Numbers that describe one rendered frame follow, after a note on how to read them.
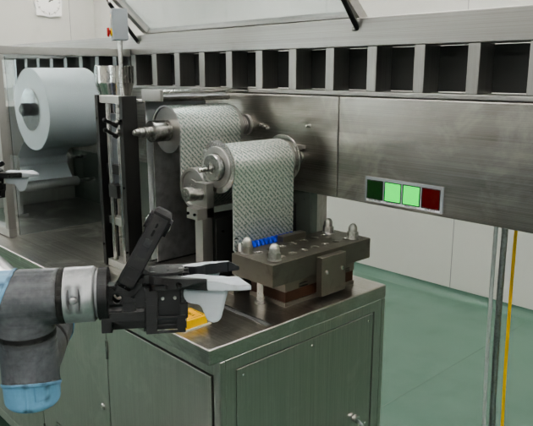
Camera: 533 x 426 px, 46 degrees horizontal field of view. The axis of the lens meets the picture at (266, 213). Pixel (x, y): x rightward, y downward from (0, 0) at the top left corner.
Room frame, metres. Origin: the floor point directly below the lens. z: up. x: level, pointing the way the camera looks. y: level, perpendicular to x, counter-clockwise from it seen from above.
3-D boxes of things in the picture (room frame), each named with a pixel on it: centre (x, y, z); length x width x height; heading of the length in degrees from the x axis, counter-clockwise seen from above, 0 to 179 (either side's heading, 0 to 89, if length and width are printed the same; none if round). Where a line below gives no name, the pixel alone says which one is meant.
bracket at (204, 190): (1.74, 0.19, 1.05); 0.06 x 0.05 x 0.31; 133
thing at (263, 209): (1.78, 0.01, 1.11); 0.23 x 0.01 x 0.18; 133
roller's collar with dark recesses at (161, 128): (1.91, 0.32, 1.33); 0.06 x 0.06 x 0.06; 43
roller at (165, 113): (2.02, 0.21, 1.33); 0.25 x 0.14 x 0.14; 133
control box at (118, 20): (2.17, 0.49, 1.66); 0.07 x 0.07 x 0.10; 19
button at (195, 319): (1.47, 0.19, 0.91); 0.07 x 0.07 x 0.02; 43
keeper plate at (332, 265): (1.67, -0.18, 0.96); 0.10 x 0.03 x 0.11; 133
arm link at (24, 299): (0.79, 0.32, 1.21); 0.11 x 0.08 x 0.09; 99
